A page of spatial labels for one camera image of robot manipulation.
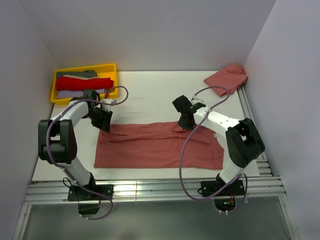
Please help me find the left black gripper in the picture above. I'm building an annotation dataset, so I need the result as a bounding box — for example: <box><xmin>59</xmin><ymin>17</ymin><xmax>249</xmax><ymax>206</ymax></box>
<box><xmin>85</xmin><ymin>107</ymin><xmax>113</xmax><ymax>133</ymax></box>

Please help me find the salmon pink t-shirt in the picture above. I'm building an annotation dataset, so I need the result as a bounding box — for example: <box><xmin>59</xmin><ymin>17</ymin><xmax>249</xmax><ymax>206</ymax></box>
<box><xmin>93</xmin><ymin>121</ymin><xmax>224</xmax><ymax>170</ymax></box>
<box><xmin>203</xmin><ymin>63</ymin><xmax>248</xmax><ymax>97</ymax></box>

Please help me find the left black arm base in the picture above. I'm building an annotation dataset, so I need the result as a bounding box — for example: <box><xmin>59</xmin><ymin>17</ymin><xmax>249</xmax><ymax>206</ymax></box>
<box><xmin>67</xmin><ymin>184</ymin><xmax>114</xmax><ymax>217</ymax></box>

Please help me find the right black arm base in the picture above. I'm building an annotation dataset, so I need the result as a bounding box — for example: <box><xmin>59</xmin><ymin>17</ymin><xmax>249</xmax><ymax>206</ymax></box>
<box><xmin>197</xmin><ymin>179</ymin><xmax>247</xmax><ymax>212</ymax></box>

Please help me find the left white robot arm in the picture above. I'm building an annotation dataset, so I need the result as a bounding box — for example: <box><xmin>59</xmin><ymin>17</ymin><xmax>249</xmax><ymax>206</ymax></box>
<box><xmin>38</xmin><ymin>89</ymin><xmax>117</xmax><ymax>200</ymax></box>

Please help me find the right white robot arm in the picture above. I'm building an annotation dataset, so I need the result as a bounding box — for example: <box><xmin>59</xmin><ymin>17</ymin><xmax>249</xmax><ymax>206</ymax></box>
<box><xmin>172</xmin><ymin>95</ymin><xmax>266</xmax><ymax>195</ymax></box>

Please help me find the rolled beige t-shirt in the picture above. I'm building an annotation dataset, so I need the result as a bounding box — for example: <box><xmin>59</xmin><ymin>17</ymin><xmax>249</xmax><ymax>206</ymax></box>
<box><xmin>60</xmin><ymin>74</ymin><xmax>99</xmax><ymax>80</ymax></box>

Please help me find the rolled lilac t-shirt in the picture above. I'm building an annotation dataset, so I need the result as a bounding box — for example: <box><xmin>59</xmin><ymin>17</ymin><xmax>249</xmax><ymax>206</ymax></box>
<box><xmin>56</xmin><ymin>88</ymin><xmax>105</xmax><ymax>99</ymax></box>

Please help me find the rolled grey t-shirt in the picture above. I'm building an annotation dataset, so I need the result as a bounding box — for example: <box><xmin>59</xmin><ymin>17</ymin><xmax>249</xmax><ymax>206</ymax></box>
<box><xmin>56</xmin><ymin>70</ymin><xmax>97</xmax><ymax>79</ymax></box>

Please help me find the yellow plastic tray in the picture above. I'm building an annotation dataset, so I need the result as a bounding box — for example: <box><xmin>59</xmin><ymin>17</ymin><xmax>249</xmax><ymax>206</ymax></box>
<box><xmin>50</xmin><ymin>63</ymin><xmax>118</xmax><ymax>105</ymax></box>

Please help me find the rolled red t-shirt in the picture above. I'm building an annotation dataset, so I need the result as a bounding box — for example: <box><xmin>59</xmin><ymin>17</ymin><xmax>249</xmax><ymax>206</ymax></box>
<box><xmin>55</xmin><ymin>76</ymin><xmax>114</xmax><ymax>91</ymax></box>

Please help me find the folded salmon pink t-shirt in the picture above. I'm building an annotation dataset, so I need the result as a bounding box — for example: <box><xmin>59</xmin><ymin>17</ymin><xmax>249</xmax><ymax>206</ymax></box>
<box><xmin>203</xmin><ymin>63</ymin><xmax>248</xmax><ymax>97</ymax></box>

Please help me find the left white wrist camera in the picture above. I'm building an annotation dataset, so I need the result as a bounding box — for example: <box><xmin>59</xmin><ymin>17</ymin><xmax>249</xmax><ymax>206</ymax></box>
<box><xmin>100</xmin><ymin>98</ymin><xmax>117</xmax><ymax>112</ymax></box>

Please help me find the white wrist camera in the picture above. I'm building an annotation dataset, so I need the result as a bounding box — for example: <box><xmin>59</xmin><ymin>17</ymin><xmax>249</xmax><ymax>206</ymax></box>
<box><xmin>191</xmin><ymin>96</ymin><xmax>206</xmax><ymax>109</ymax></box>
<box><xmin>100</xmin><ymin>98</ymin><xmax>117</xmax><ymax>112</ymax></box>

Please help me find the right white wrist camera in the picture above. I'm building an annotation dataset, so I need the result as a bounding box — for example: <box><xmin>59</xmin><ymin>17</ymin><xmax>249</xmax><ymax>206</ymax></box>
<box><xmin>191</xmin><ymin>96</ymin><xmax>206</xmax><ymax>109</ymax></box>

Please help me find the aluminium rail frame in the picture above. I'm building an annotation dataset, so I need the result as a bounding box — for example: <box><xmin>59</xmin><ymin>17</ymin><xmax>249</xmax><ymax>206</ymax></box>
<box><xmin>12</xmin><ymin>84</ymin><xmax>301</xmax><ymax>240</ymax></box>

